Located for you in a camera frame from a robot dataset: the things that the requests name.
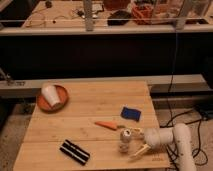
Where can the blue cloth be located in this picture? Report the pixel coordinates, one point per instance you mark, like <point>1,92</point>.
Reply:
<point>129,113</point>

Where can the clear plastic bottle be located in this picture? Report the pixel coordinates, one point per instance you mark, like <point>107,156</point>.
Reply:
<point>125,139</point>

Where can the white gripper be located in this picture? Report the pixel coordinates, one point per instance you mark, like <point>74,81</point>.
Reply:
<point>152,138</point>

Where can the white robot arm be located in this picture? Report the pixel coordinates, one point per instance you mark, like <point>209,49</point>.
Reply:
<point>179,134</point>

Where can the white foam cup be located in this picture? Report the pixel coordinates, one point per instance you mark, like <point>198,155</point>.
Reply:
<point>50,94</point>

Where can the orange crate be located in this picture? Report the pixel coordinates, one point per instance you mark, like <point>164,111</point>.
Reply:
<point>142,15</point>

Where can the black object on bench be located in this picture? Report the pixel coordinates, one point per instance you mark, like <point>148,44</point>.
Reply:
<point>119,17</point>

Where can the orange toy carrot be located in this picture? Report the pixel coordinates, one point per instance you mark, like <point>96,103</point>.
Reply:
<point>109,125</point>

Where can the black white striped block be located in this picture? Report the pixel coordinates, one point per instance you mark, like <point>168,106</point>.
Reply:
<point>75,152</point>

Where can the grey metal post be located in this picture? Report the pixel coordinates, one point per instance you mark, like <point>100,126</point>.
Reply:
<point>88,14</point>

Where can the orange plate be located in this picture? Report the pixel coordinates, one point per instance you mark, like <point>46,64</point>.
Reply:
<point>44,105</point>

